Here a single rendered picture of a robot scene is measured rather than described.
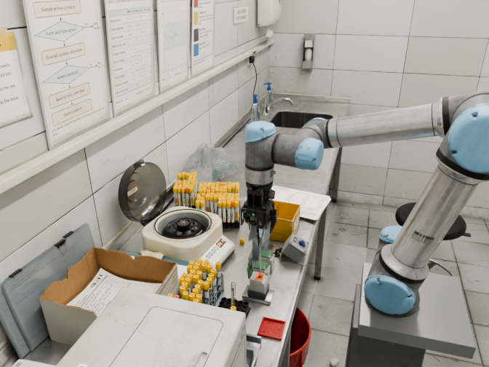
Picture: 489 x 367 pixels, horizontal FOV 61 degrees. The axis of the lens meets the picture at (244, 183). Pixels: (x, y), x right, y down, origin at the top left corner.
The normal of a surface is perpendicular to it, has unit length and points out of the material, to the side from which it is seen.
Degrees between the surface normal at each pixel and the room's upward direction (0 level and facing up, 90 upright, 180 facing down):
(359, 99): 90
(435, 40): 90
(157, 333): 0
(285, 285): 0
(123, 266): 88
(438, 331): 1
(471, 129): 84
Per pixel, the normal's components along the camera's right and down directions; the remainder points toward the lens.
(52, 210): 0.96, 0.12
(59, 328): -0.28, 0.43
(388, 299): -0.47, 0.51
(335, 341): 0.00, -0.90
